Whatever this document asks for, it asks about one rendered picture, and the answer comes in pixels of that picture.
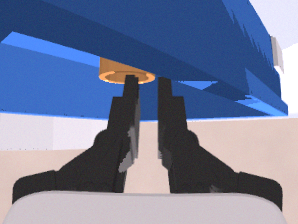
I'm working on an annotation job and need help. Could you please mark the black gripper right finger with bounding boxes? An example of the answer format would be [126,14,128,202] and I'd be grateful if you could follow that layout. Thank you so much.
[158,77,283,212]

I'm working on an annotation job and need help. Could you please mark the bronze bushing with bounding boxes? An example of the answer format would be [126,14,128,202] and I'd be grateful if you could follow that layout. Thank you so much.
[99,57,155,84]

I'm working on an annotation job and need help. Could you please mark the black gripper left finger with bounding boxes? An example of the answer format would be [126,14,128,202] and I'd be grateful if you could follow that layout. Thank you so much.
[12,75,140,205]

